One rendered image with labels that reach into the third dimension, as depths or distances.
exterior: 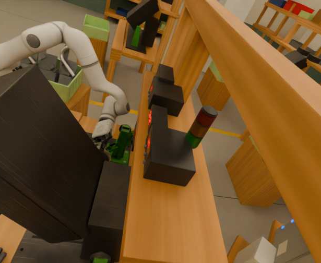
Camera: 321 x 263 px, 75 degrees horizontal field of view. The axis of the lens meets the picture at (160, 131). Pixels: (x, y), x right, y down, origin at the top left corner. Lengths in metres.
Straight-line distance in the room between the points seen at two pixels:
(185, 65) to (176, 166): 0.48
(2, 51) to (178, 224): 1.16
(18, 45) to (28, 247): 0.93
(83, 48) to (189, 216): 0.84
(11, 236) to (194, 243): 0.87
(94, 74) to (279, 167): 0.95
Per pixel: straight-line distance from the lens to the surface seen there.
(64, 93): 1.99
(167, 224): 0.55
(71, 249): 1.17
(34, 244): 1.19
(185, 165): 0.58
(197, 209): 0.61
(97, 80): 1.11
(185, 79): 0.93
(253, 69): 0.40
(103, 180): 0.94
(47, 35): 1.13
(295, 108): 0.30
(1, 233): 1.23
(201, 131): 0.62
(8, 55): 1.34
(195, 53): 0.89
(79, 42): 1.08
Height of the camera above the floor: 2.01
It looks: 38 degrees down
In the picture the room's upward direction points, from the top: 24 degrees clockwise
